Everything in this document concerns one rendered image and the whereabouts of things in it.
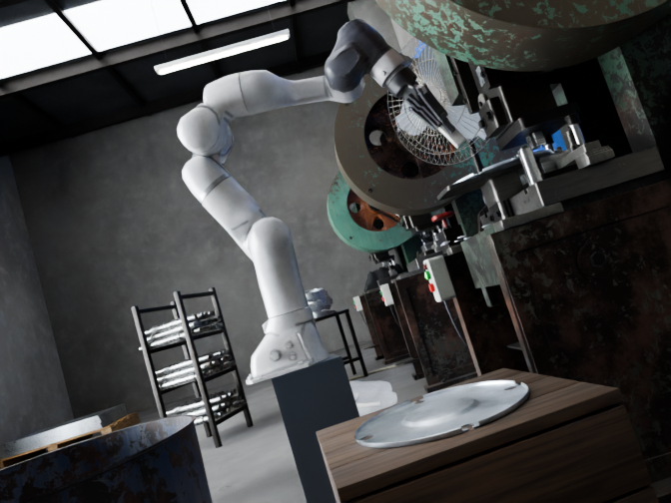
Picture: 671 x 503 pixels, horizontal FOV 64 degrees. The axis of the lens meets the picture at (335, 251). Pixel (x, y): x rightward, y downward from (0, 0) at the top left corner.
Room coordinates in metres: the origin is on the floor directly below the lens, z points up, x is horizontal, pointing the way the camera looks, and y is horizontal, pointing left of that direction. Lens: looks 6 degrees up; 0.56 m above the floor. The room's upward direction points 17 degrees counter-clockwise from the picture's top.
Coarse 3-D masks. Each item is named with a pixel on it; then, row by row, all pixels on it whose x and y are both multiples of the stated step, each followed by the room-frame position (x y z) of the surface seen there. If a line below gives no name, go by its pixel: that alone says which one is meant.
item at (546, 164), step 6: (546, 156) 1.37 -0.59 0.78; (552, 156) 1.37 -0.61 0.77; (558, 156) 1.37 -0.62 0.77; (564, 156) 1.37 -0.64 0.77; (540, 162) 1.37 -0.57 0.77; (546, 162) 1.37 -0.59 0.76; (552, 162) 1.37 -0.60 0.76; (540, 168) 1.38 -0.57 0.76; (546, 168) 1.37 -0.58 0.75; (552, 168) 1.37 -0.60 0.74; (522, 180) 1.51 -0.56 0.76
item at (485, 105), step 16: (480, 80) 1.46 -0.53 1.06; (528, 80) 1.37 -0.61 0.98; (544, 80) 1.37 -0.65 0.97; (480, 96) 1.47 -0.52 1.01; (496, 96) 1.40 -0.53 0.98; (512, 96) 1.37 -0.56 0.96; (528, 96) 1.37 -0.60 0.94; (544, 96) 1.37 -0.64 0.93; (480, 112) 1.47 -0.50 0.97; (496, 112) 1.39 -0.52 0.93; (512, 112) 1.37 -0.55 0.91; (528, 112) 1.37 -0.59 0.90; (480, 128) 1.47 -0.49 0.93; (496, 128) 1.40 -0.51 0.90
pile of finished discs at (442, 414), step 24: (480, 384) 1.01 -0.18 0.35; (504, 384) 0.96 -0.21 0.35; (408, 408) 1.00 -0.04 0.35; (432, 408) 0.92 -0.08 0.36; (456, 408) 0.87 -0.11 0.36; (480, 408) 0.85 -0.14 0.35; (504, 408) 0.81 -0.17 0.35; (360, 432) 0.93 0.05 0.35; (384, 432) 0.88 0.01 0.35; (408, 432) 0.84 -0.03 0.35; (432, 432) 0.80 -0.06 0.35; (456, 432) 0.76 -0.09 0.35
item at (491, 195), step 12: (516, 168) 1.37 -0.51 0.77; (468, 180) 1.36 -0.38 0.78; (480, 180) 1.36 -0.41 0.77; (492, 180) 1.39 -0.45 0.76; (504, 180) 1.39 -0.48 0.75; (516, 180) 1.39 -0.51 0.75; (444, 192) 1.40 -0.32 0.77; (456, 192) 1.43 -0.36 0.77; (492, 192) 1.40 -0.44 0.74; (504, 192) 1.39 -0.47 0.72; (516, 192) 1.39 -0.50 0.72; (492, 204) 1.43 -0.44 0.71; (504, 204) 1.39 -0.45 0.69; (492, 216) 1.45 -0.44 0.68; (504, 216) 1.39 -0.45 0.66
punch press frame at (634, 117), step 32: (640, 32) 1.26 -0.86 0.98; (448, 64) 1.54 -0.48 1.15; (608, 64) 1.32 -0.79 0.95; (640, 64) 1.26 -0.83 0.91; (448, 96) 1.63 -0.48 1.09; (576, 96) 1.55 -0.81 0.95; (608, 96) 1.56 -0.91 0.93; (640, 96) 1.26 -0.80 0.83; (608, 128) 1.56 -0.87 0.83; (640, 128) 1.29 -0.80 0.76; (608, 192) 1.25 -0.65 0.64; (480, 256) 1.48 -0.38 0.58
